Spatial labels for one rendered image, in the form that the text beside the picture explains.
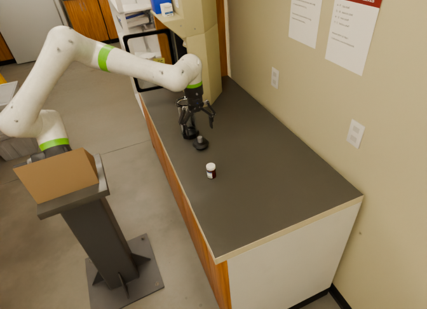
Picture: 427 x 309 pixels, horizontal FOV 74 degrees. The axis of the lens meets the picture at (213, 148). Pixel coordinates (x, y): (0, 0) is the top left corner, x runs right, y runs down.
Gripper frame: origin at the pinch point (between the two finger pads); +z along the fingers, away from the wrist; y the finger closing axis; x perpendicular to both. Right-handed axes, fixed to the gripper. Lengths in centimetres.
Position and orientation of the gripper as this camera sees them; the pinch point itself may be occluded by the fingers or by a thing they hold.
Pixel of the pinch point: (199, 129)
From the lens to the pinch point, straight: 150.6
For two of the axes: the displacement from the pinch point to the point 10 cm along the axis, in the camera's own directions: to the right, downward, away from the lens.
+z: 0.9, 7.8, 6.2
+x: 3.8, 5.6, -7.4
